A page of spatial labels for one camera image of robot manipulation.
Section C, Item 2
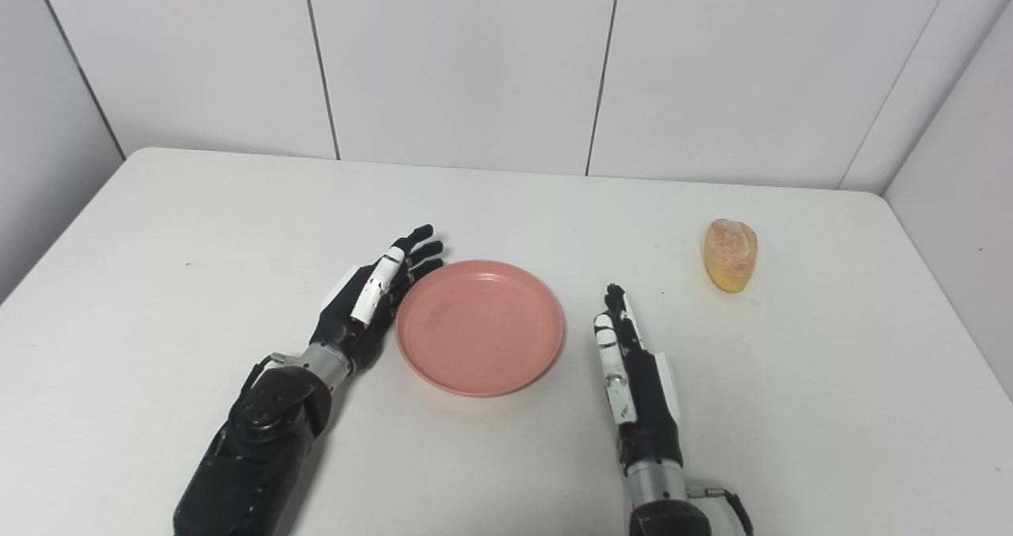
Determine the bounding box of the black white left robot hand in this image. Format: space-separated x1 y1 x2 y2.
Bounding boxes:
308 223 446 375

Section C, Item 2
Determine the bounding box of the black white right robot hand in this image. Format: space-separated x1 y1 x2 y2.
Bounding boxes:
593 283 684 471

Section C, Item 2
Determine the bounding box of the pink round plate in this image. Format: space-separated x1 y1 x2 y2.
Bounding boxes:
395 260 567 399

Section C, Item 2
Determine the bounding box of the golden bread roll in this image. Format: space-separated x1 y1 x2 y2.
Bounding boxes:
703 219 760 295

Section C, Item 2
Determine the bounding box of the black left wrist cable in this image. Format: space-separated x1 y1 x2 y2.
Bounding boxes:
241 352 290 398

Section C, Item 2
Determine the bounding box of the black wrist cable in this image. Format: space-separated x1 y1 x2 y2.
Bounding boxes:
685 484 755 536
241 352 290 398

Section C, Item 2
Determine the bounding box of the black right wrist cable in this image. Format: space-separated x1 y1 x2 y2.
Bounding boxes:
685 484 755 536

